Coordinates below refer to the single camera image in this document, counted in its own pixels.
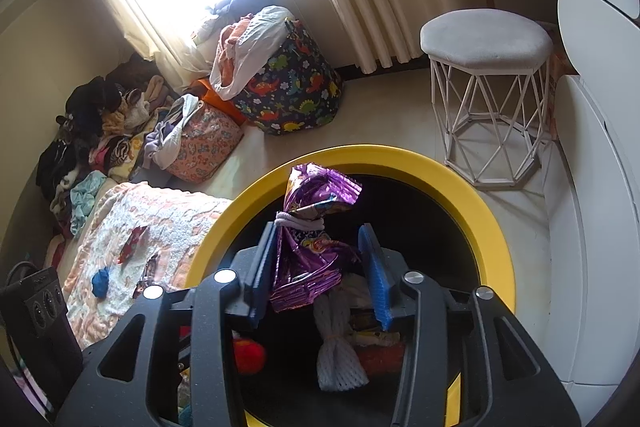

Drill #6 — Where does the dark snack wrapper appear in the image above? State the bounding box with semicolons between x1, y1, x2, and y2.
132;252;161;300

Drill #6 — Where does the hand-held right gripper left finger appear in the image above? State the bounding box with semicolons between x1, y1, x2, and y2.
55;222;281;427

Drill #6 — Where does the orange towel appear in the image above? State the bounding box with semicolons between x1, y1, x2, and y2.
217;18;253;78

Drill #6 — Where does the dinosaur print laundry bag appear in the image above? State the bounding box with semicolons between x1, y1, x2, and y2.
240;19;345;136

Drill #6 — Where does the white curved desk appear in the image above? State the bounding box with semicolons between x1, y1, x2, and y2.
465;0;640;388

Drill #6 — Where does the black electrical device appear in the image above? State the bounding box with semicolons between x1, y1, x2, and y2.
0;262;83;403

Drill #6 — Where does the white purple garment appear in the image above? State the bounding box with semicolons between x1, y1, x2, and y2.
142;96;203;170

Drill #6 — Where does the red textured cylinder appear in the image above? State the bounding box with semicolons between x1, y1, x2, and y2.
232;337;267;375

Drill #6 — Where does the pile of clothes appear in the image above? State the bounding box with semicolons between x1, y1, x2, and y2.
35;52;186;238

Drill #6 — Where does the peach floral bag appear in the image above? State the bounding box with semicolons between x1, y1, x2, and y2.
165;99;246;184

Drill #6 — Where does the orange white tufted blanket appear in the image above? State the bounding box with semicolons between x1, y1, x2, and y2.
62;181;236;350

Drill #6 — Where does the small red wrapper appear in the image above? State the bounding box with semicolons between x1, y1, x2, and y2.
117;227;147;264

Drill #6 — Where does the blue glove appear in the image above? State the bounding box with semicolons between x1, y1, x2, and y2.
91;268;112;298

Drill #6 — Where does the light blue cloth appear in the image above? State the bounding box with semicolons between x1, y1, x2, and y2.
70;172;108;235

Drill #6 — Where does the black bin with yellow rim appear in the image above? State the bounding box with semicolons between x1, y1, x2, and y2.
182;146;516;427

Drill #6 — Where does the white bag with orange cloth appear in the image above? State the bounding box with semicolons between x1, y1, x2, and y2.
210;6;301;100

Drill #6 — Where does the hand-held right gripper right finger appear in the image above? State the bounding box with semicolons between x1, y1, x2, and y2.
356;223;583;427

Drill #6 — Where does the yellow white snack packet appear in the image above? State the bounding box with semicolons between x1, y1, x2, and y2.
350;314;403;348

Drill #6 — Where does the purple foil snack packet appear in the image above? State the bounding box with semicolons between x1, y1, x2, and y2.
270;163;363;313

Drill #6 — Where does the white foam net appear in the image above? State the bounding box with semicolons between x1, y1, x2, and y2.
314;274;373;392

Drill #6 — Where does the white wire stool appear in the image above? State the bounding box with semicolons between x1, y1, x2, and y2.
420;8;556;192

